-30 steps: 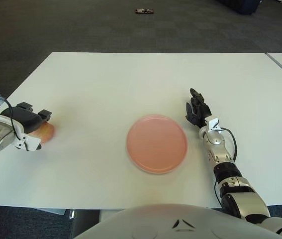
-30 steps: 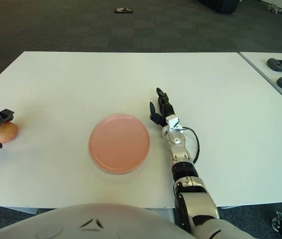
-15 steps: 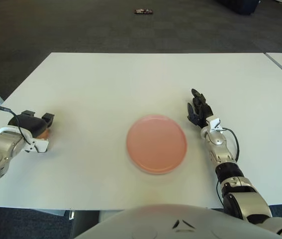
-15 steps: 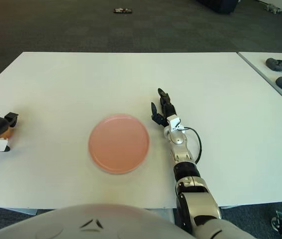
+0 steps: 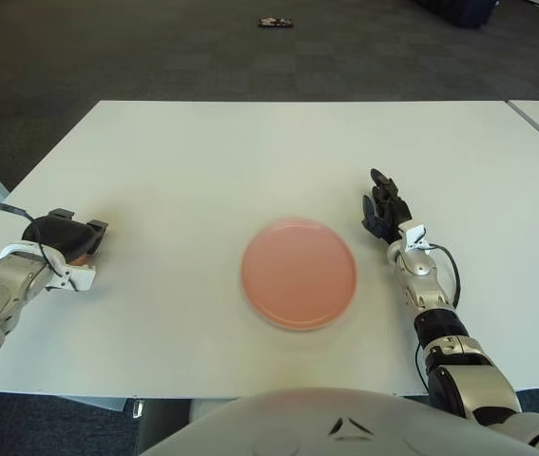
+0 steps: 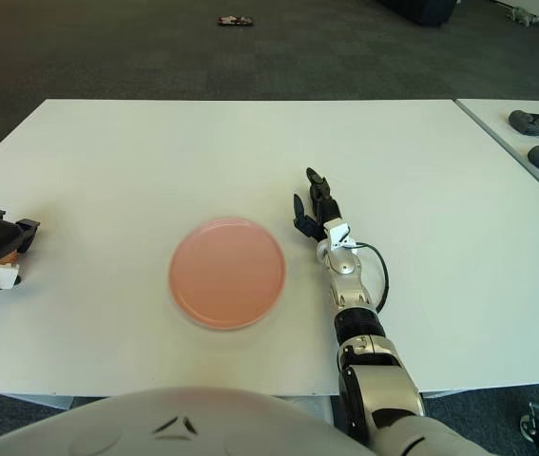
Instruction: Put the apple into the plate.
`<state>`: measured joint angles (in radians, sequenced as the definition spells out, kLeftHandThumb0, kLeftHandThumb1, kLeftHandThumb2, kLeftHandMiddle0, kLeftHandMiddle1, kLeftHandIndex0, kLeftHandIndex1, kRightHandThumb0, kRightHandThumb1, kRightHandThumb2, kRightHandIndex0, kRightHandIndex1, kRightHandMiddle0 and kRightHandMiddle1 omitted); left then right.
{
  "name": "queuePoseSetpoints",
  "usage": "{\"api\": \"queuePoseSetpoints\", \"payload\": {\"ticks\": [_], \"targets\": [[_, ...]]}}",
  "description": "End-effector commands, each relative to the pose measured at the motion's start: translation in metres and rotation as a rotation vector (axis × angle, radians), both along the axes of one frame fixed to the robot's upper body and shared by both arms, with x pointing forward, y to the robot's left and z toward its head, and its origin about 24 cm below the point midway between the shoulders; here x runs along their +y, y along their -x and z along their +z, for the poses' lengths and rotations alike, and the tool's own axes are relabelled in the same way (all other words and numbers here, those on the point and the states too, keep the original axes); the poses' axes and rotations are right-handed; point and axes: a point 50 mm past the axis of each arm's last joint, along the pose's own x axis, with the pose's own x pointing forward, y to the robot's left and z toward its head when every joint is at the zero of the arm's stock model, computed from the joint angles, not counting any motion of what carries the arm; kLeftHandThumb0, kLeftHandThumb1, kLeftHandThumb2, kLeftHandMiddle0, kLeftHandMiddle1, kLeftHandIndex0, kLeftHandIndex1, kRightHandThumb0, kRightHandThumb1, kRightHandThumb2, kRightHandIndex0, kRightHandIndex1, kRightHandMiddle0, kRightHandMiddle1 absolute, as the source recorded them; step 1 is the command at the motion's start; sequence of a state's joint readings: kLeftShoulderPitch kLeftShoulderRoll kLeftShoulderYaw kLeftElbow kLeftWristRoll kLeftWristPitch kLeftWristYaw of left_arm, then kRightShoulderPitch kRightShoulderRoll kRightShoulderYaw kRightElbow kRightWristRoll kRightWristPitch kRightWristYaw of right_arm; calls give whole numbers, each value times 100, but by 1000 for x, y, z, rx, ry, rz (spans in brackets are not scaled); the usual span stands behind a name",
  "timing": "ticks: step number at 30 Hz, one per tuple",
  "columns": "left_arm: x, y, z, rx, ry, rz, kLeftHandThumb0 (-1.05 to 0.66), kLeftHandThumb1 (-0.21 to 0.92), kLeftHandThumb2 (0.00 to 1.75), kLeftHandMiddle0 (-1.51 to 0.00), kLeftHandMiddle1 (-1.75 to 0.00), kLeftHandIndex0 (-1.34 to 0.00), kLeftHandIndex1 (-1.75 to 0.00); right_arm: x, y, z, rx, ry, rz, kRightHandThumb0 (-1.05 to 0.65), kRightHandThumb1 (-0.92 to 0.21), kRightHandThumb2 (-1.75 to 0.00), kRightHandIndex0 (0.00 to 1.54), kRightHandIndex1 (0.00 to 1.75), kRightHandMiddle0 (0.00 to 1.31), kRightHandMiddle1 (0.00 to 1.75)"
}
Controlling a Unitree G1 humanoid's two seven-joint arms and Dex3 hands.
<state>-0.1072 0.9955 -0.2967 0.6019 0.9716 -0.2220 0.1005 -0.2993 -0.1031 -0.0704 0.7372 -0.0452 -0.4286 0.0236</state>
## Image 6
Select pink round plate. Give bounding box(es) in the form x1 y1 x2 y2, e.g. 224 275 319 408
168 217 288 332

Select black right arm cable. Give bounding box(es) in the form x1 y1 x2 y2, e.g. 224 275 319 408
354 240 390 314

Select small grey floor object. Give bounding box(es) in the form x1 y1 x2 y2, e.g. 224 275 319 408
506 7 539 29

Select white side table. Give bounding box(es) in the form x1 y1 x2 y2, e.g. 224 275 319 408
454 98 539 215

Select grey robot torso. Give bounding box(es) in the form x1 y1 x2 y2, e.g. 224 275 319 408
0 387 375 456

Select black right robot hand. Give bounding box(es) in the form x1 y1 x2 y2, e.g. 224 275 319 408
291 165 356 253

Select small dark floor object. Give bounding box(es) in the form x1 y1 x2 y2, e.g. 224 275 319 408
217 14 256 28

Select dark blue bulky object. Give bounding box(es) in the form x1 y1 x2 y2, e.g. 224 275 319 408
377 0 458 28

